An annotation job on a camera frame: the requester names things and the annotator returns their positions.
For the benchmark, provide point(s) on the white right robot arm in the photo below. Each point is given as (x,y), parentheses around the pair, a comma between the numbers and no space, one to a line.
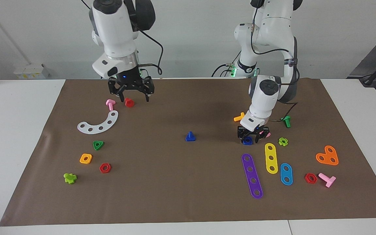
(113,29)

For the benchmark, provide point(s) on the lime green cross nut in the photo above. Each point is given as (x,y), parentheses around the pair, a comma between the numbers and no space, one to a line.
(280,141)

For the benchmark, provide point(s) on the orange plastic bolt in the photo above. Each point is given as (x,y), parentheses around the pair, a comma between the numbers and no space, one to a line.
(240,118)

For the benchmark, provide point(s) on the red plastic bolt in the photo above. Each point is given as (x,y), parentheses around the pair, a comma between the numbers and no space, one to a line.
(129,103)

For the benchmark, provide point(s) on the red hexagon plastic nut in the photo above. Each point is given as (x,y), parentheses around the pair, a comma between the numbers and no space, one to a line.
(306,178)
(101,168)

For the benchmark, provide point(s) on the brown table mat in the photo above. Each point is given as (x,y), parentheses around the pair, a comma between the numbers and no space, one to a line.
(175,189)

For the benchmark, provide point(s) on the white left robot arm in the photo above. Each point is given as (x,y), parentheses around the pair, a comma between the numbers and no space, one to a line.
(263,98)

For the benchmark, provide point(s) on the lime green plastic bolt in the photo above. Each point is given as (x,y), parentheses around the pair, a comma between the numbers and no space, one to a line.
(70,179)

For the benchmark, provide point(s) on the pink plastic bolt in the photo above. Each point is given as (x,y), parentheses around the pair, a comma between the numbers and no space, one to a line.
(329,181)
(110,104)

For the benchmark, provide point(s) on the white cardboard box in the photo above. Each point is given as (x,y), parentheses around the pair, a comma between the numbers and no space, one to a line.
(31,71)

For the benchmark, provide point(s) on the orange square plastic nut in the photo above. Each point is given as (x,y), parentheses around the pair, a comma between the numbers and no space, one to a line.
(82,159)

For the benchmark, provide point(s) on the green triangle plastic nut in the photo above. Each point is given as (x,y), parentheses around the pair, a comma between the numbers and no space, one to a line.
(94,142)

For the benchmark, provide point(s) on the blue two-hole plastic strip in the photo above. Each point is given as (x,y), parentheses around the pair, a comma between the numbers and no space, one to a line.
(286,174)

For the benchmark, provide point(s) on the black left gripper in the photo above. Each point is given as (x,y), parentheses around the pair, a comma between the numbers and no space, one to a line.
(253,130)

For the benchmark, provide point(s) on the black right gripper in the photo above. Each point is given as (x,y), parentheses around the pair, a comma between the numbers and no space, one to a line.
(127,81)

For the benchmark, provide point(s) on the yellow three-hole plastic strip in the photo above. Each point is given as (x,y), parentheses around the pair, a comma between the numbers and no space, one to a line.
(270,153)

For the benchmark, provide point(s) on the purple four-hole plastic strip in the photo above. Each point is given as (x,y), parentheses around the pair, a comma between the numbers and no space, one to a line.
(252,175)

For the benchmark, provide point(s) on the blue square plastic nut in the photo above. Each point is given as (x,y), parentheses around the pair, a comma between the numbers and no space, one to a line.
(247,143)

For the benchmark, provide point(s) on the blue plastic bolt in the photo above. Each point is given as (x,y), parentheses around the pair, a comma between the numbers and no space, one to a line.
(190,138)

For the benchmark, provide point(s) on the white curved five-hole strip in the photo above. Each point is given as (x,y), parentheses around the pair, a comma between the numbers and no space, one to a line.
(95,129)

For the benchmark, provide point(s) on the orange three-hole angled plate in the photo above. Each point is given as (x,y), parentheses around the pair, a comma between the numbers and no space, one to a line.
(327,155)

